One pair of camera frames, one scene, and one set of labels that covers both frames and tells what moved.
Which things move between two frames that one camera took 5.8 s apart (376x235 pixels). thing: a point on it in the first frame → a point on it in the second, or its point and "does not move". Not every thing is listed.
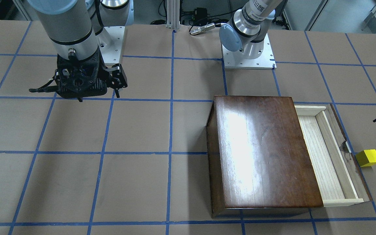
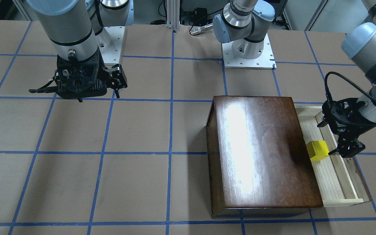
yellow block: (368, 158) → (318, 150)
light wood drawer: (341, 181) does not move
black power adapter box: (200, 13) does not move
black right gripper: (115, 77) does not move
